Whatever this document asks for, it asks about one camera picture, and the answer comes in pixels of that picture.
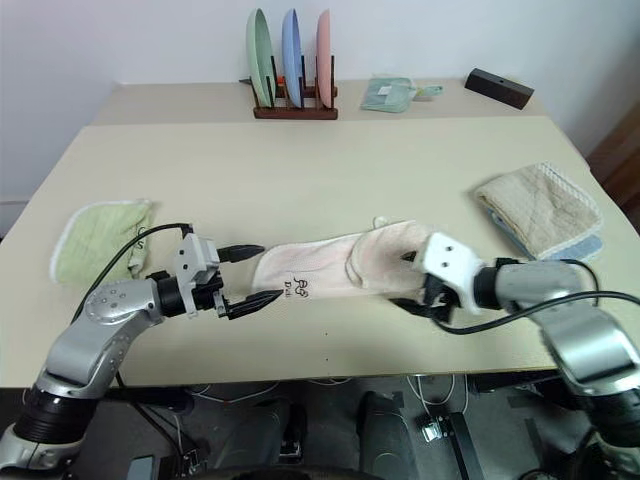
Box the blue plate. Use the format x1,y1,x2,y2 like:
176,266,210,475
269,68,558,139
281,8,305,108

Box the white floor cable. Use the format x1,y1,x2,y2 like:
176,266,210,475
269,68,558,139
192,378,354,406
405,372,457,417

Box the grey flat box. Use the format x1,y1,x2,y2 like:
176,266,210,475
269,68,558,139
126,455,160,480

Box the black metal stand bar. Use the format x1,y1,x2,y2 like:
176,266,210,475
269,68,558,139
438,408,487,480

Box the pink plate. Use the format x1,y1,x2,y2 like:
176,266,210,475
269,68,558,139
315,10,335,110

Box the beige lace-edged towel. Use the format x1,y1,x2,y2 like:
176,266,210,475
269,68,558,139
473,160,604,261

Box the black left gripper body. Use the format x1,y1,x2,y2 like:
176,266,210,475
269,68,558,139
192,246,230,320

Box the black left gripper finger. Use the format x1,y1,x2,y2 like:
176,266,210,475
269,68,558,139
218,244,267,264
225,290,284,322

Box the dark brown rectangular box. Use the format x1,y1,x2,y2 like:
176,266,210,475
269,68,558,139
464,67,536,111

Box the mint green folded cloth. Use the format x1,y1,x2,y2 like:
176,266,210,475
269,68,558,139
360,74,445,114

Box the green plate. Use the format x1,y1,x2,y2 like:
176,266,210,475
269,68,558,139
245,7,276,108

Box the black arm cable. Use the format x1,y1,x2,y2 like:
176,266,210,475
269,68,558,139
69,221,196,389
432,256,640,335

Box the dark wooden plate rack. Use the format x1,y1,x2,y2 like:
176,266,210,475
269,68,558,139
238,53,340,121

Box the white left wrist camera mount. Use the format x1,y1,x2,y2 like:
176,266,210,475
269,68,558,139
172,232,222,319

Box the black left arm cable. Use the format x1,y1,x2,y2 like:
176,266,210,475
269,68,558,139
69,221,196,389

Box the light green towel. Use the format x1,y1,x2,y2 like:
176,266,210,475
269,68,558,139
49,198,157,287

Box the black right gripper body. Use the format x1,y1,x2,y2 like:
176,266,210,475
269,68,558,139
422,273,464,322

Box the dark rounded shape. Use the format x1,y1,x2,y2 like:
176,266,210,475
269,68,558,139
358,389,420,480
217,397,307,475

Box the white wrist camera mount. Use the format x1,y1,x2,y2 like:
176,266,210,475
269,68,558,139
172,232,222,319
421,231,485,315

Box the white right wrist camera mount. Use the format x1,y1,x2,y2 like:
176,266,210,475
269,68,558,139
421,231,485,315

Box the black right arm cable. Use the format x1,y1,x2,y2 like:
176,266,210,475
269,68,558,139
432,256,640,335

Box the small grey floor device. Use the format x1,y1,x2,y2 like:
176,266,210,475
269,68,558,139
416,413,442,443

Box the pale pink towel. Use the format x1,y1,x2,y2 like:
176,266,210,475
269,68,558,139
249,215,442,302

